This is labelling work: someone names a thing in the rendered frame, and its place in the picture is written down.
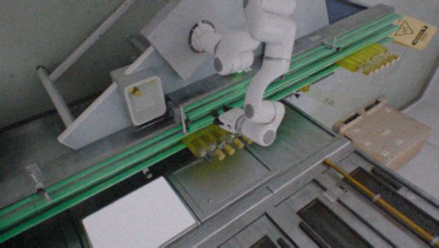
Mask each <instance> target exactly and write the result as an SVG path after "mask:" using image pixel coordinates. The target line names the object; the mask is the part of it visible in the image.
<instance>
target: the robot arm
mask: <svg viewBox="0 0 439 248"><path fill-rule="evenodd" d="M242 5H243V10H244V14H245V19H246V23H245V25H244V26H242V27H240V28H234V29H230V30H229V31H227V32H226V33H224V35H223V36H221V35H220V34H217V33H215V32H214V31H213V29H212V26H210V25H209V24H203V23H202V22H201V21H200V20H199V21H198V27H196V28H195V29H194V33H193V34H192V38H191V43H192V46H193V47H194V48H195V49H196V50H198V51H203V50H204V51H205V52H207V53H209V54H210V55H212V56H214V60H213V66H214V69H215V70H216V73H217V74H221V75H228V74H233V73H235V72H238V71H241V70H244V69H247V68H249V67H250V65H251V64H252V63H253V61H254V56H253V53H252V51H253V50H255V49H256V48H257V47H258V46H259V43H260V42H266V48H265V52H264V56H263V66H262V68H261V69H260V70H259V72H258V73H256V74H255V76H254V78H253V79H252V81H251V82H250V84H249V86H248V88H247V90H246V93H245V105H244V110H243V108H233V107H230V108H229V107H228V106H226V105H224V104H223V105H222V106H223V111H224V113H223V114H221V115H220V114H218V112H215V111H213V110H212V117H213V118H215V120H213V122H212V124H213V125H220V128H222V129H225V130H227V131H229V132H232V133H240V134H241V135H243V136H245V137H247V138H249V139H250V140H252V141H254V142H256V143H257V144H259V145H263V146H267V145H270V144H271V143H272V142H273V141H274V139H275V132H276V129H277V128H278V126H279V124H280V122H281V120H282V119H283V117H284V111H285V109H284V105H283V104H282V103H280V102H277V101H272V100H263V92H264V90H265V89H266V87H267V86H268V84H269V83H270V82H272V81H273V80H274V79H276V78H277V77H280V76H281V75H283V74H284V73H286V72H288V70H289V63H290V59H291V55H292V48H293V46H294V41H295V33H296V23H295V22H294V21H293V20H291V19H290V18H288V17H289V16H291V14H292V13H293V11H294V9H295V7H296V0H243V4H242Z"/></svg>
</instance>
